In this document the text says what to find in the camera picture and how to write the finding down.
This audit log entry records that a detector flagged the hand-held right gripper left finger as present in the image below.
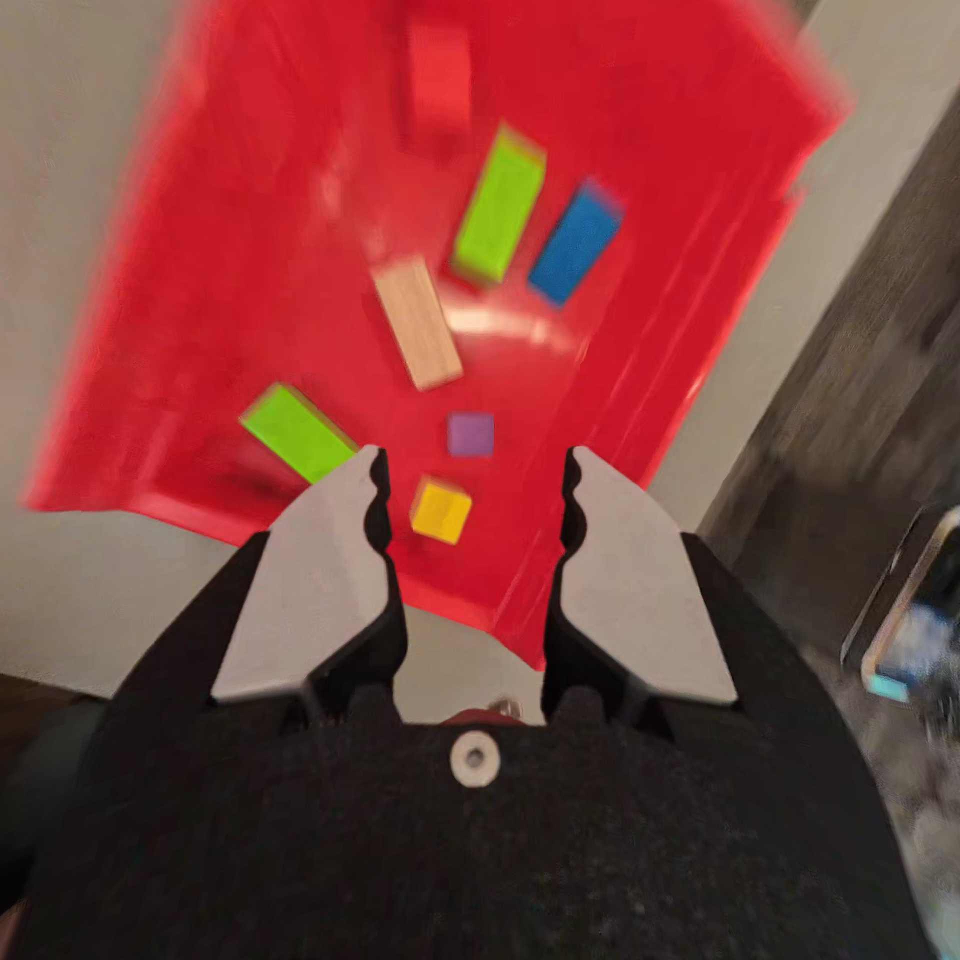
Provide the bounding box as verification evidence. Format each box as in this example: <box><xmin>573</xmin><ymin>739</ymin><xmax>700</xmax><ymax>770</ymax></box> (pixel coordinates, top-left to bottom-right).
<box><xmin>210</xmin><ymin>446</ymin><xmax>409</xmax><ymax>718</ymax></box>

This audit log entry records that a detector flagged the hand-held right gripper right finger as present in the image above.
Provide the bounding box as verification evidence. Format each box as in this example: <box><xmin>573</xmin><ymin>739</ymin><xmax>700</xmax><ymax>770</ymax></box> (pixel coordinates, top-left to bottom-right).
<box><xmin>540</xmin><ymin>446</ymin><xmax>739</xmax><ymax>718</ymax></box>

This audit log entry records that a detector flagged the pile of coloured wooden blocks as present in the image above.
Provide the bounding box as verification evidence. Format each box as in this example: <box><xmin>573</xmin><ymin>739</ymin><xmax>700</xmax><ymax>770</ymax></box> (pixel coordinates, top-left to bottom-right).
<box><xmin>240</xmin><ymin>23</ymin><xmax>625</xmax><ymax>546</ymax></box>

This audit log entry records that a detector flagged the red plastic bin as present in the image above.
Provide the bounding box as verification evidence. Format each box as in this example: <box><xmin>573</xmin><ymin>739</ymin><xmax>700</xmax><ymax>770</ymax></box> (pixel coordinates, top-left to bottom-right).
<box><xmin>23</xmin><ymin>0</ymin><xmax>849</xmax><ymax>672</ymax></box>

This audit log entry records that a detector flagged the grey desk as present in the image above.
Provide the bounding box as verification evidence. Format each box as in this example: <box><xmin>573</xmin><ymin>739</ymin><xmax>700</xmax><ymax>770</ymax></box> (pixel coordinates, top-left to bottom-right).
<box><xmin>0</xmin><ymin>0</ymin><xmax>960</xmax><ymax>706</ymax></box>

